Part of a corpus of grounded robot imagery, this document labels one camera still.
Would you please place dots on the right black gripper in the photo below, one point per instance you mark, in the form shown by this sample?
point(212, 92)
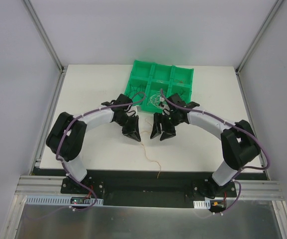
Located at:
point(164, 120)

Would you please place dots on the white cable duct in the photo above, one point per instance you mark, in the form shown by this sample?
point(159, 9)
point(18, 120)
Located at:
point(202, 204)
point(63, 201)

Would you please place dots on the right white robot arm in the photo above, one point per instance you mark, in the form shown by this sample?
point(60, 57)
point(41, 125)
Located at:
point(238, 143)

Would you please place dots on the right aluminium post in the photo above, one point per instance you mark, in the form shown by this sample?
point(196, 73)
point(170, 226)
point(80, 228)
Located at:
point(263, 28)

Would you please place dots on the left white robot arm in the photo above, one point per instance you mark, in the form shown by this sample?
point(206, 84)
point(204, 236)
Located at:
point(66, 136)

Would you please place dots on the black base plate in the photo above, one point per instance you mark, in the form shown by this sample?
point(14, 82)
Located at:
point(148, 188)

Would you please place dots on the left white cable duct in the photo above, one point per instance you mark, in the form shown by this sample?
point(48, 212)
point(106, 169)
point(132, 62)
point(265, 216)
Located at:
point(63, 201)

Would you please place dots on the aluminium post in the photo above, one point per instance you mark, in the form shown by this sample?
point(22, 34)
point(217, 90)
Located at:
point(263, 28)
point(42, 33)

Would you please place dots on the right white cable duct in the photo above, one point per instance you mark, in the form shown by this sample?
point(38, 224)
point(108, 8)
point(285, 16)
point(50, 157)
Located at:
point(202, 204)

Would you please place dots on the left aluminium post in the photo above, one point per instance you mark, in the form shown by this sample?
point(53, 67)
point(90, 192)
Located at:
point(42, 33)

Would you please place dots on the aluminium frame rail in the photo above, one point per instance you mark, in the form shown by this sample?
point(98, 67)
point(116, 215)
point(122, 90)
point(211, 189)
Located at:
point(39, 185)

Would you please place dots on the green compartment tray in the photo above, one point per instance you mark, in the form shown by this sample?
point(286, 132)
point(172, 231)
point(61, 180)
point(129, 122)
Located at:
point(150, 78)

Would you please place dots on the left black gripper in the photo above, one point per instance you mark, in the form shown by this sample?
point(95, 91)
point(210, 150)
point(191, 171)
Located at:
point(130, 122)

